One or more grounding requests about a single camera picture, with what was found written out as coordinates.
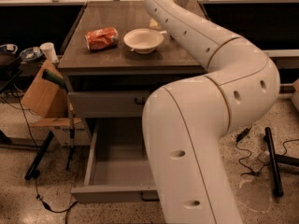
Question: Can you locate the open grey lower drawer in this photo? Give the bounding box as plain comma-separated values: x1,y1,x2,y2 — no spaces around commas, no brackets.
72,118,159,203

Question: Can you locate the white paper bowl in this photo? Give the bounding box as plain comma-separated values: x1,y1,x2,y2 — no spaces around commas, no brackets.
123,28,164,54

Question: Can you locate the blue bowl far left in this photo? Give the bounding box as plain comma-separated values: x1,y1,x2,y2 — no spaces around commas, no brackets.
0,44,18,55

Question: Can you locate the green handled tool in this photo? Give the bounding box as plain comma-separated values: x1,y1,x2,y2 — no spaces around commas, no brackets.
42,69,67,90

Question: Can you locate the grey drawer cabinet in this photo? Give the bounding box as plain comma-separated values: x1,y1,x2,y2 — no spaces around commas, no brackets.
59,1,205,136

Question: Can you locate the white paper cup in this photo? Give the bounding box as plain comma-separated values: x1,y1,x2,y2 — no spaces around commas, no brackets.
40,42,59,63

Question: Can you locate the brown cardboard box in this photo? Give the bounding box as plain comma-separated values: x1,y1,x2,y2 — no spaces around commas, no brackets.
21,59,92,147

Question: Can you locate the closed grey upper drawer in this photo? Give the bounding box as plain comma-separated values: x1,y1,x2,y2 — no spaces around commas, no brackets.
68,91,150,118

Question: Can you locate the crushed orange soda can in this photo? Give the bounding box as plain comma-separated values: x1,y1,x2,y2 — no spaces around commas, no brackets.
85,27,119,50

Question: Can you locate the black floor cable left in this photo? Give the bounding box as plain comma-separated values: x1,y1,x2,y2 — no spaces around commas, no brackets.
8,87,78,224

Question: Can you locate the black chair leg base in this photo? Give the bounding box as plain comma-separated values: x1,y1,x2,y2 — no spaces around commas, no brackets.
264,127,299,197

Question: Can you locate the black stand leg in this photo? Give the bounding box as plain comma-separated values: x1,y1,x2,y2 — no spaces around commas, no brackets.
24,132,54,180

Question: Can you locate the clear plastic bottle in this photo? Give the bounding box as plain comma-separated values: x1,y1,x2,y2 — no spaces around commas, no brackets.
252,151,270,173

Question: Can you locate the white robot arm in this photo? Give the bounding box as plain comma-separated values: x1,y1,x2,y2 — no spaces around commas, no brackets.
142,0,280,224

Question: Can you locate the blue bowl with item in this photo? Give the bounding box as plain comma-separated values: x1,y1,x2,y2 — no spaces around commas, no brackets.
20,47,43,63

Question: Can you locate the black power adapter cable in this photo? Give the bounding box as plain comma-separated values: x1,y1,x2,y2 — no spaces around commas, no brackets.
235,124,265,177

